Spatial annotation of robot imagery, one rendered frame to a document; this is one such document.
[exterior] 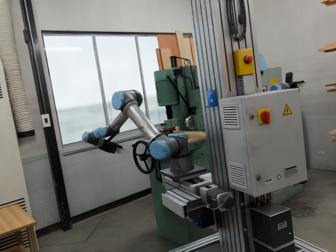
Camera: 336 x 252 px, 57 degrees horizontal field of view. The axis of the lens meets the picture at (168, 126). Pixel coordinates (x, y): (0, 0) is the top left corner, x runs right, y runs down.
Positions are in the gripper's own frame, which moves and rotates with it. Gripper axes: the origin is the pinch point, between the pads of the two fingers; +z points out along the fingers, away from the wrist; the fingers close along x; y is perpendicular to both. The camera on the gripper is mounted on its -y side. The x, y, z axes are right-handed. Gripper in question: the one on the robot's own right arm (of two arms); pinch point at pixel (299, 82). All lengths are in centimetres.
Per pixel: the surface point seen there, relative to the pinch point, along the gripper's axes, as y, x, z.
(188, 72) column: -33, -78, -35
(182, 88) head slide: -20, -84, -41
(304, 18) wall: -86, -67, 176
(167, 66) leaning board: -70, -197, 45
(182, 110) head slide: -1, -87, -45
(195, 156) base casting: 40, -77, -50
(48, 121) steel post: -23, -204, -123
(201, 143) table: 29, -59, -57
